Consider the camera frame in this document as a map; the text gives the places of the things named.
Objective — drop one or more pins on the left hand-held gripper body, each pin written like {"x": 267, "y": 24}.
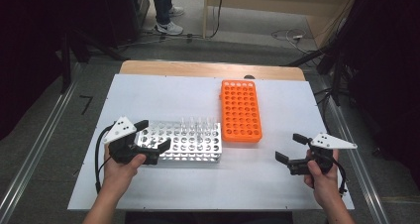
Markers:
{"x": 120, "y": 131}

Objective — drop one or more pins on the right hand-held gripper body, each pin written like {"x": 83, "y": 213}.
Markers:
{"x": 330, "y": 142}

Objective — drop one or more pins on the silver metal test tube rack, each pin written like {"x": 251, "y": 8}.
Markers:
{"x": 194, "y": 144}

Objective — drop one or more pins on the orange plastic test tube rack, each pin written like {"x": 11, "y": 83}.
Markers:
{"x": 224, "y": 111}

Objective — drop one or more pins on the person's right hand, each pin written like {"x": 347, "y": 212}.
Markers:
{"x": 325, "y": 187}

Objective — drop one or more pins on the person's left hand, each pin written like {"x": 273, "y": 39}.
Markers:
{"x": 119, "y": 177}

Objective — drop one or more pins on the black metal stand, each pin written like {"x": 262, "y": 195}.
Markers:
{"x": 336, "y": 82}
{"x": 66, "y": 68}

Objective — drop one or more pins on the dark round table grommet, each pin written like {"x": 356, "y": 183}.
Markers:
{"x": 249, "y": 77}

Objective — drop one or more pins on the black curtain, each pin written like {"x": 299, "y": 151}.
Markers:
{"x": 26, "y": 52}
{"x": 389, "y": 68}

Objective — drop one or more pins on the dark equipment cabinet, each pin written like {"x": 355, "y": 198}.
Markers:
{"x": 138, "y": 12}

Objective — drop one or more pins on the metal floor rail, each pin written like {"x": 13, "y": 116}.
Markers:
{"x": 360, "y": 171}
{"x": 33, "y": 151}

